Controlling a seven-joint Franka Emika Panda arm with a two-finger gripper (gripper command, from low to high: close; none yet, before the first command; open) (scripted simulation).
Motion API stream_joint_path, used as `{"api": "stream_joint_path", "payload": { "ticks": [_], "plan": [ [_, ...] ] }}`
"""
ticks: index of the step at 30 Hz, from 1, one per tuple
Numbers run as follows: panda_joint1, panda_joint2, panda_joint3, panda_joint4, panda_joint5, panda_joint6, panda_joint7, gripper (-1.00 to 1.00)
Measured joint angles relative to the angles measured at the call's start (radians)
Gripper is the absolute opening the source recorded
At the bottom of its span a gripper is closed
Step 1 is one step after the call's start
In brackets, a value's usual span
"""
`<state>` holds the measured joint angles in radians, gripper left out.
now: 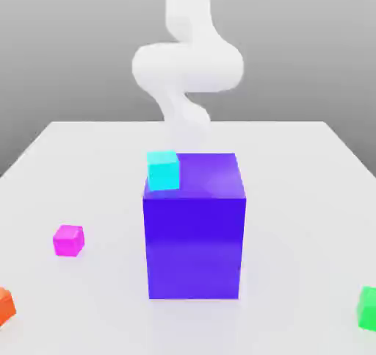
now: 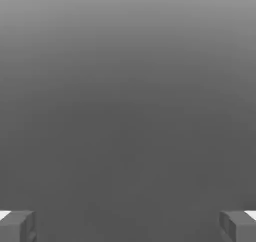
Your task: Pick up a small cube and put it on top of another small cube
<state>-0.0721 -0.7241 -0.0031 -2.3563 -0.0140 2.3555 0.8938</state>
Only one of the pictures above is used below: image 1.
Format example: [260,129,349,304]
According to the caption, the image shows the small cyan cube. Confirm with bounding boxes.
[146,150,181,192]

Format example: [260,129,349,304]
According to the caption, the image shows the small orange cube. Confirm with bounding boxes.
[0,287,17,326]

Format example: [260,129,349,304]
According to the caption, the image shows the small green cube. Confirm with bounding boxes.
[356,285,376,332]

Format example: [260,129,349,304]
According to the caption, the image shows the small magenta cube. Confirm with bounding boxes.
[52,224,85,257]

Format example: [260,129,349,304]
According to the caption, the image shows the large purple box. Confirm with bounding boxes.
[142,152,247,301]

